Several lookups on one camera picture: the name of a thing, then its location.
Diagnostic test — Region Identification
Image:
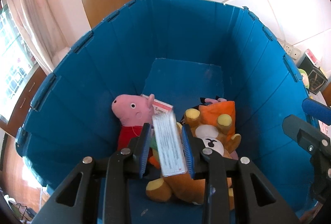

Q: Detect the white printed medicine box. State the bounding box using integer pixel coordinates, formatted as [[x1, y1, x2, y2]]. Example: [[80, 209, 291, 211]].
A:
[[153, 111, 187, 177]]

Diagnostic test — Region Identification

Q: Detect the brown bear plush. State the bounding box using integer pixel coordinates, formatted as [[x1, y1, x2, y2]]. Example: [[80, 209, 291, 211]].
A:
[[145, 106, 241, 205]]

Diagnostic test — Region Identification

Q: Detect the black gift box gold pattern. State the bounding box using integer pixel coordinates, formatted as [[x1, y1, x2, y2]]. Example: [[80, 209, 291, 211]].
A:
[[299, 55, 327, 94]]

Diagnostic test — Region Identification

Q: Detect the green hooded plush doll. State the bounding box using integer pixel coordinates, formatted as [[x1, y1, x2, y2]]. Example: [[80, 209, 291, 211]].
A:
[[299, 68, 310, 89]]

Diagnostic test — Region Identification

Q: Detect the red white tissue box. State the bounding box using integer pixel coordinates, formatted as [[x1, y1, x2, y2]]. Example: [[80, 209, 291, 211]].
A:
[[305, 49, 320, 68]]

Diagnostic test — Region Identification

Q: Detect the pink pig plush orange dress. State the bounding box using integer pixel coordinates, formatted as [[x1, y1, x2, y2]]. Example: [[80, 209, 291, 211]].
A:
[[199, 101, 236, 137]]

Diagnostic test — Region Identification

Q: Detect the pink pig plush red dress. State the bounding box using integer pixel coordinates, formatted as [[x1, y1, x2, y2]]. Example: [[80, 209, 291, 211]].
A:
[[111, 94, 155, 151]]

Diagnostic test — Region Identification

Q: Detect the pink white small box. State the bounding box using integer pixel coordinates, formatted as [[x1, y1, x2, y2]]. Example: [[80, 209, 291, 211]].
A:
[[138, 94, 173, 117]]

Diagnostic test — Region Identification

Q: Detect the blue plastic storage bin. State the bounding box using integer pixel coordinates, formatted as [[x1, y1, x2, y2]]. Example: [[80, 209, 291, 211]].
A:
[[16, 0, 315, 216]]

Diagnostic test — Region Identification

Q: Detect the pink curtain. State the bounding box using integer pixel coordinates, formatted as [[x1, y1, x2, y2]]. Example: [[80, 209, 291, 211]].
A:
[[6, 0, 91, 74]]

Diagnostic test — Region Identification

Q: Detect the white wall socket panel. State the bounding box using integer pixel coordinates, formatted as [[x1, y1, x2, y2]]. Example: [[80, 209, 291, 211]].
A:
[[277, 38, 301, 61]]

